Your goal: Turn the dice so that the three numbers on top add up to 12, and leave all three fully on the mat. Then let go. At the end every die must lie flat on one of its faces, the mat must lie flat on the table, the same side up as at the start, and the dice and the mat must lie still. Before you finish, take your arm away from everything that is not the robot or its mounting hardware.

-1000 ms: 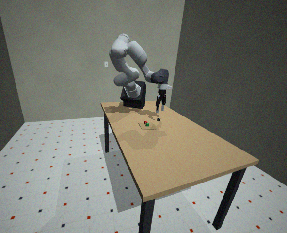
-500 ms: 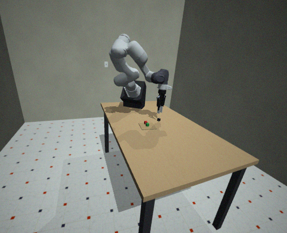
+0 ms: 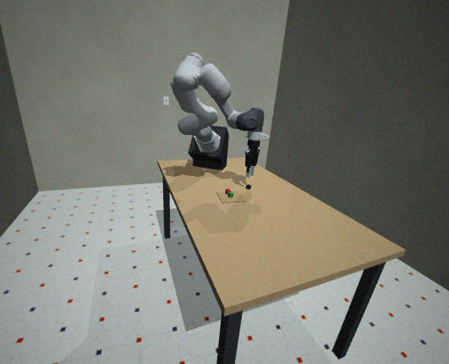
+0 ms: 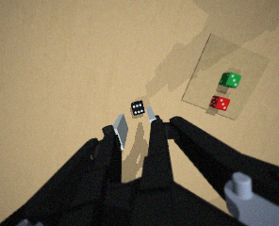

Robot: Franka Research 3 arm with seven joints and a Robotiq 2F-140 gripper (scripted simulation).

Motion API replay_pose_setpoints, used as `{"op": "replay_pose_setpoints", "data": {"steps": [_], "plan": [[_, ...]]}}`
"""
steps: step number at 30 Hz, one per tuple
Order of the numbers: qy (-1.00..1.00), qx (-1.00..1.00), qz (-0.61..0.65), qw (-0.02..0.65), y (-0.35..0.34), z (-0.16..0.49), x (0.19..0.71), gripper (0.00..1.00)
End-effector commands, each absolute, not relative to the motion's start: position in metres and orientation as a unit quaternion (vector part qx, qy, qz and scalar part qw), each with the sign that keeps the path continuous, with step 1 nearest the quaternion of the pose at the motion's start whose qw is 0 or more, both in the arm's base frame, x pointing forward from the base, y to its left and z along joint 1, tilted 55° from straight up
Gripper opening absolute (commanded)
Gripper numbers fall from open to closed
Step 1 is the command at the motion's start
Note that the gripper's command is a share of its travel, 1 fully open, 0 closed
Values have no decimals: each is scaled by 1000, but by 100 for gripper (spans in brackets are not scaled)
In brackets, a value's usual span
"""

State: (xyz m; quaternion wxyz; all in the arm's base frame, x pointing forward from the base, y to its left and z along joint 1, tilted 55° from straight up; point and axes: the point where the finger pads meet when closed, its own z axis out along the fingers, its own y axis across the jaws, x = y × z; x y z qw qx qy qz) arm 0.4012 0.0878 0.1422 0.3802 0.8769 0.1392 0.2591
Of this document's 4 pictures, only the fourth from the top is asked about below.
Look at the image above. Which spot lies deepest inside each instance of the green die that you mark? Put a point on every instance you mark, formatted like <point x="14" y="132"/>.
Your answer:
<point x="230" y="80"/>

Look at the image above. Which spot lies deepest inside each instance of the tan flat mat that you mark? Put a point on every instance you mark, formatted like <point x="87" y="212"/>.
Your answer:
<point x="218" y="57"/>

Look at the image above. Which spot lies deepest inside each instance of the red die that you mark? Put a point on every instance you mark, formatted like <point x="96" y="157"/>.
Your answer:
<point x="219" y="103"/>

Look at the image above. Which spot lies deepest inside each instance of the black die with white pips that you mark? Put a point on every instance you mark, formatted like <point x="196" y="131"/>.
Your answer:
<point x="137" y="108"/>

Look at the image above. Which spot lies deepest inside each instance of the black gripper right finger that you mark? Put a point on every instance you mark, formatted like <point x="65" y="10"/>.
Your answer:
<point x="249" y="186"/>

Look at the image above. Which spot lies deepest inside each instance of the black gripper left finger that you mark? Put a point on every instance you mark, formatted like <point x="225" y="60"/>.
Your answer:
<point x="72" y="186"/>

